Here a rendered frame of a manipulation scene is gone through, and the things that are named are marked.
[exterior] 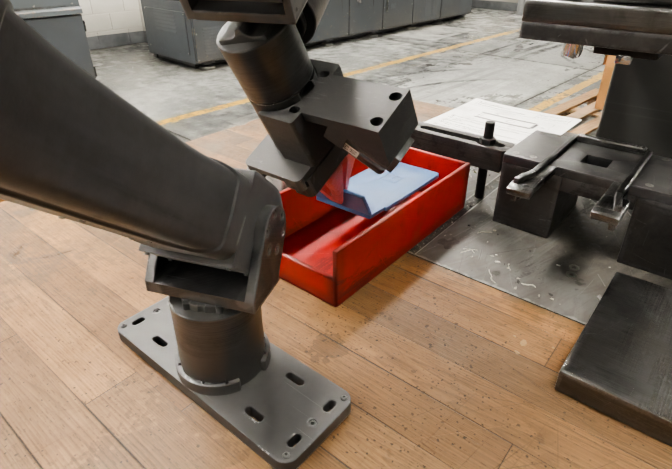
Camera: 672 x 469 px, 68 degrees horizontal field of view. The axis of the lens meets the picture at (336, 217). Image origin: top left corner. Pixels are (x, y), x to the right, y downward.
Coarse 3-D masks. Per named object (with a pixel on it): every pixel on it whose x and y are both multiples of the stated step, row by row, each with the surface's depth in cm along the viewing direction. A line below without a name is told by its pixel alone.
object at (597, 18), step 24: (528, 0) 47; (552, 0) 46; (576, 0) 46; (600, 0) 46; (624, 0) 44; (648, 0) 43; (528, 24) 48; (552, 24) 47; (576, 24) 46; (600, 24) 44; (624, 24) 43; (648, 24) 42; (576, 48) 53; (600, 48) 48; (624, 48) 44; (648, 48) 43
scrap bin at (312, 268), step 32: (416, 160) 63; (448, 160) 60; (288, 192) 53; (416, 192) 64; (448, 192) 57; (288, 224) 54; (320, 224) 57; (352, 224) 57; (384, 224) 47; (416, 224) 53; (288, 256) 47; (320, 256) 51; (352, 256) 44; (384, 256) 49; (320, 288) 45; (352, 288) 46
